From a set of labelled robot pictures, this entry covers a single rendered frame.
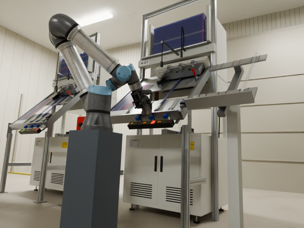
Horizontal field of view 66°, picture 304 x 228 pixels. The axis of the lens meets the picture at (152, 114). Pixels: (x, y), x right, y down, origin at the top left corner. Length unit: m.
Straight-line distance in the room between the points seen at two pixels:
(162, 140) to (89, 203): 0.95
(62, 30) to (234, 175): 1.14
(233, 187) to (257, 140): 2.87
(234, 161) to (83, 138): 0.78
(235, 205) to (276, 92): 3.14
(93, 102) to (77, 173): 0.33
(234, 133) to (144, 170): 0.87
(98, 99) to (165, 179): 0.94
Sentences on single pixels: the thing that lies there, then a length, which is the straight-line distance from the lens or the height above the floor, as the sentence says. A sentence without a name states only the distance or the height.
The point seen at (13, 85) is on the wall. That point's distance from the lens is 5.86.
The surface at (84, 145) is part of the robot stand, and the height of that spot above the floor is 0.48.
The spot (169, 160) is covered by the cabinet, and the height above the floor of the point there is 0.42.
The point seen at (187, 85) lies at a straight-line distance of 1.82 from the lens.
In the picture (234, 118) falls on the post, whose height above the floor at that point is 0.67.
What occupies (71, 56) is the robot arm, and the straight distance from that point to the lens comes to 1.35.
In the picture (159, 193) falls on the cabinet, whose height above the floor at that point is 0.17.
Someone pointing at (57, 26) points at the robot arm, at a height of 1.04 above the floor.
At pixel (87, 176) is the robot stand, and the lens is 1.07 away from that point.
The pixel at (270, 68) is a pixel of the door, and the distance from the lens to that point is 4.45.
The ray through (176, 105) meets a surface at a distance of 1.56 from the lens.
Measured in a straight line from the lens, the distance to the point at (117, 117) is 1.75.
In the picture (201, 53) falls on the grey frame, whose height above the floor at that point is 1.31.
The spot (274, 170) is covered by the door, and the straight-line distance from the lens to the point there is 4.18.
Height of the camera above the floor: 0.44
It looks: 10 degrees up
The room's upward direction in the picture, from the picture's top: 2 degrees clockwise
